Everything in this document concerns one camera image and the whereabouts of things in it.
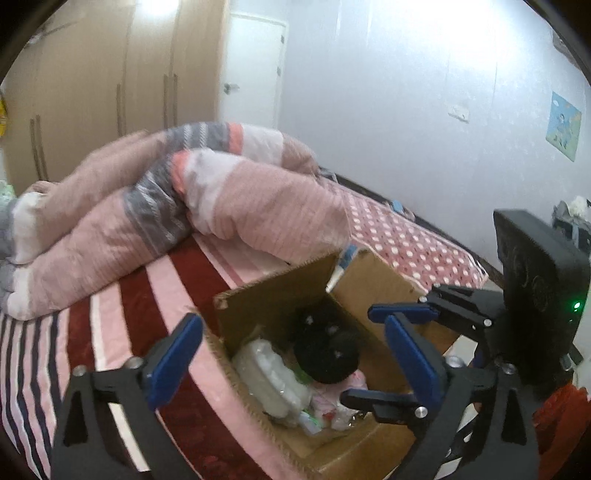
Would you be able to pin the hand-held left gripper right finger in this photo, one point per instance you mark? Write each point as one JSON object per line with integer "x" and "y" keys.
{"x": 411, "y": 360}

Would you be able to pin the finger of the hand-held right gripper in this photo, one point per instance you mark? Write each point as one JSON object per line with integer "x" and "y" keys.
{"x": 369, "y": 399}
{"x": 401, "y": 313}

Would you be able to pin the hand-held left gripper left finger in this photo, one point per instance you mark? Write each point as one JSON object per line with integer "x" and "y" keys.
{"x": 173, "y": 357}

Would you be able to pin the pink bunny plush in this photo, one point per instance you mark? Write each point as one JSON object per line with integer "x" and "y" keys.
{"x": 334, "y": 399}

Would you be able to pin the black fluffy hat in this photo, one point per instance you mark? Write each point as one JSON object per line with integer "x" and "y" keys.
{"x": 328, "y": 350}

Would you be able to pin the clear plastic bag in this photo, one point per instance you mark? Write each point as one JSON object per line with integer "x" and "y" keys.
{"x": 272, "y": 378}

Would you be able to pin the brown cardboard box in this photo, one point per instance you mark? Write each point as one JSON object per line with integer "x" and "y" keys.
{"x": 286, "y": 295}

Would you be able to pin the polka dot bed sheet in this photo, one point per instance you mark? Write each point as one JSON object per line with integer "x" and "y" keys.
{"x": 406, "y": 240}

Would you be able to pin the grey bag with white plush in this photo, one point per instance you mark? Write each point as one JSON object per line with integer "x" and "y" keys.
{"x": 572, "y": 217}

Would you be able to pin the striped pink grey duvet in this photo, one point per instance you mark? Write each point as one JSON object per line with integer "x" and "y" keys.
{"x": 152, "y": 203}

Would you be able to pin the wooden wardrobe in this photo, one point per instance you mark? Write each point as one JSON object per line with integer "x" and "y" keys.
{"x": 115, "y": 83}

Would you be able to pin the white door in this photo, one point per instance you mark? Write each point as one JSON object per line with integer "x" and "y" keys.
{"x": 254, "y": 69}

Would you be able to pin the yellow ukulele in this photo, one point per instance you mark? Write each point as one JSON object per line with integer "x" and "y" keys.
{"x": 2, "y": 117}

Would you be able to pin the cartoon wall poster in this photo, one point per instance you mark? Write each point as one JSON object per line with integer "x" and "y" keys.
{"x": 563, "y": 125}

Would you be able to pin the white wall switch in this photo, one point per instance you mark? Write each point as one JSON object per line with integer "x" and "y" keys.
{"x": 460, "y": 112}

